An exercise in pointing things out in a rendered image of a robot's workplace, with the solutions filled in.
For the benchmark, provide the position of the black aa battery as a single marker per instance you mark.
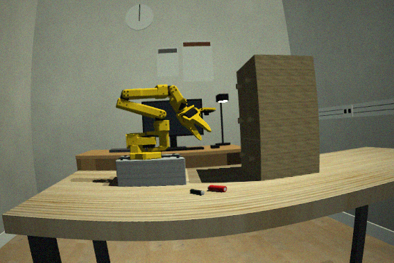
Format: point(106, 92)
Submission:
point(195, 191)

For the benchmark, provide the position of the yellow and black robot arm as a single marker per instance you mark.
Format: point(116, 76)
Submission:
point(139, 141)

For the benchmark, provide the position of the red aa battery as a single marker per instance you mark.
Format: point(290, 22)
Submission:
point(217, 188)

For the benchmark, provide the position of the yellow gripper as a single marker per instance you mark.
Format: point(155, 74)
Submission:
point(189, 116)

